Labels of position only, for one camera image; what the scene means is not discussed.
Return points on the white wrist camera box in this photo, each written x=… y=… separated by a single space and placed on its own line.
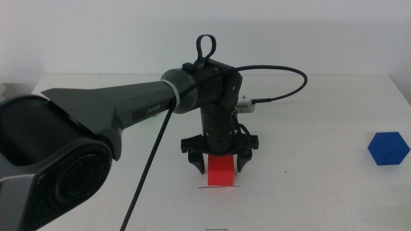
x=245 y=106

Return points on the blue cube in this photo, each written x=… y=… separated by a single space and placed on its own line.
x=388 y=149

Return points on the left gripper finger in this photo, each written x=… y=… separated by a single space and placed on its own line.
x=196 y=162
x=244 y=162

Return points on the red cube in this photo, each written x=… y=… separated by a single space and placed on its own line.
x=221 y=174

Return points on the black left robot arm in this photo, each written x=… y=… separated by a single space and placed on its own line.
x=96 y=102

